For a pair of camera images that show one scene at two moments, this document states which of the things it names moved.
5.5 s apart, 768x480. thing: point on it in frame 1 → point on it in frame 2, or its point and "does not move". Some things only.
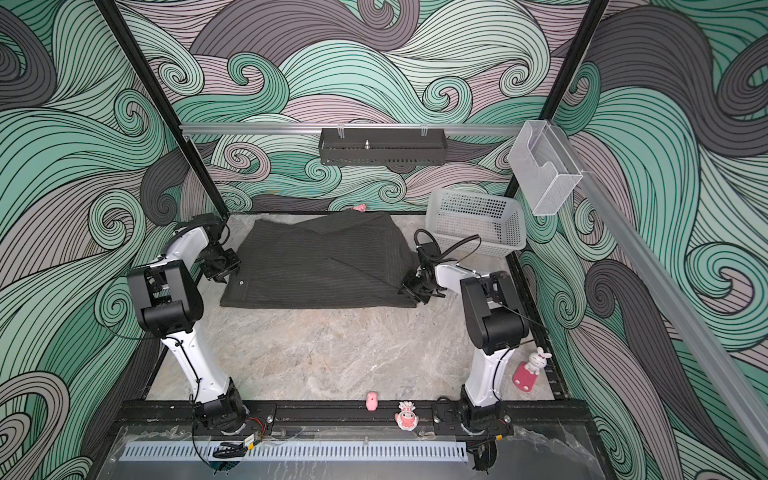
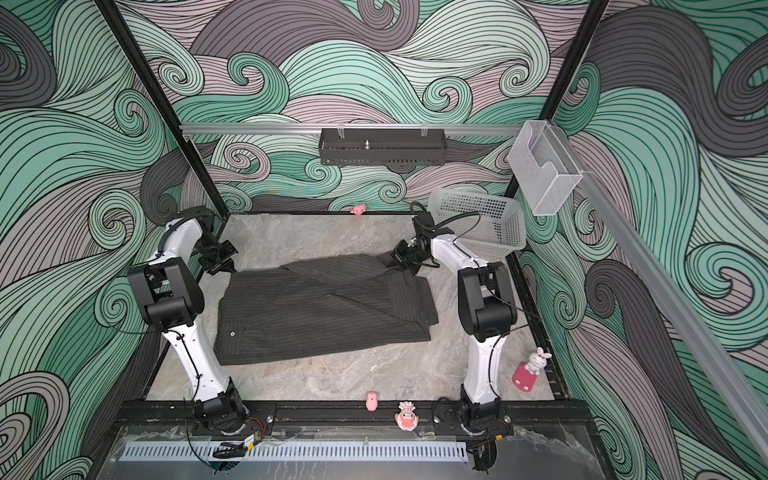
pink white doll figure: x=407 y=418 does not move
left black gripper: x=217 y=275 does not move
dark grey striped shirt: x=347 y=259 → x=319 y=304
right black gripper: x=406 y=288 → x=399 y=256
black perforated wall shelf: x=383 y=146 does not move
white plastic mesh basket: x=498 y=222 does not move
